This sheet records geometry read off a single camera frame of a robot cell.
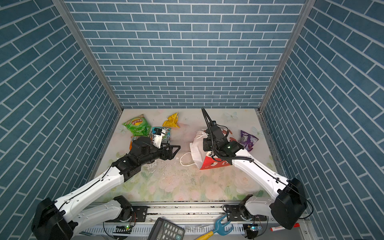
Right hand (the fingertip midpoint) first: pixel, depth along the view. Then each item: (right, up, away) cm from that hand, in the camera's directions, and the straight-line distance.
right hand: (205, 138), depth 81 cm
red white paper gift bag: (0, -11, -5) cm, 12 cm away
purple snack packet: (+28, -3, +16) cm, 33 cm away
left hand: (-15, -4, -5) cm, 17 cm away
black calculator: (-19, -41, -13) cm, 47 cm away
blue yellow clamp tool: (+7, -41, -12) cm, 43 cm away
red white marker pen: (+33, -41, -11) cm, 54 cm away
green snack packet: (-45, +6, +21) cm, 50 cm away
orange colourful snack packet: (-45, -2, +13) cm, 47 cm away
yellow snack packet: (-22, +10, +24) cm, 35 cm away
